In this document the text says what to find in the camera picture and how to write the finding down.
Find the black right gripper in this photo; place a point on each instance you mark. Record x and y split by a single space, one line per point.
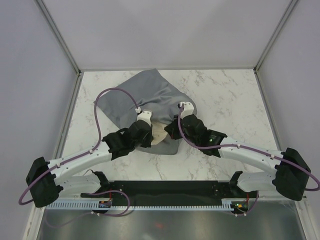
171 129

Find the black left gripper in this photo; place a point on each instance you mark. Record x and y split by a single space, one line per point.
149 138

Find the beige pillow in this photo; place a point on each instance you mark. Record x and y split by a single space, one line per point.
158 132

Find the grey pillowcase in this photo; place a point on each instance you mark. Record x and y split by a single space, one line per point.
151 92

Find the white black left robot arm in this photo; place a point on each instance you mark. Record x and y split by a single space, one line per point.
45 178

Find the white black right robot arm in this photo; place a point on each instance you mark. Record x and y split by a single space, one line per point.
285 172

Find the metal front panel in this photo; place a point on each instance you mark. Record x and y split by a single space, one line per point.
269 220

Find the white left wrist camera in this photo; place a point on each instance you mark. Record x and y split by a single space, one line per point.
145 116

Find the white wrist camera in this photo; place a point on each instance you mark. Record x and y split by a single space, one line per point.
186 109
145 116

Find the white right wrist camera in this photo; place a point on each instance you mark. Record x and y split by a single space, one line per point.
186 109

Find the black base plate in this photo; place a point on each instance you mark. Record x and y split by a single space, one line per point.
177 193

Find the aluminium left side rail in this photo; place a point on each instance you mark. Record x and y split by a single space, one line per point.
59 149

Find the aluminium rail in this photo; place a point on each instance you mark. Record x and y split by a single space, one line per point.
59 149
268 111

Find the white slotted cable duct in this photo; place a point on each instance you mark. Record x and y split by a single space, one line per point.
97 205

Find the aluminium right side rail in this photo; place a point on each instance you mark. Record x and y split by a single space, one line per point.
268 111

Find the aluminium left corner post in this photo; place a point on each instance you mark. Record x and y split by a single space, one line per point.
57 34

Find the aluminium corner post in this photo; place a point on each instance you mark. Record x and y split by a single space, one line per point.
275 34
57 34

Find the aluminium right corner post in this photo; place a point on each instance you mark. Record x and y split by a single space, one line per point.
275 34

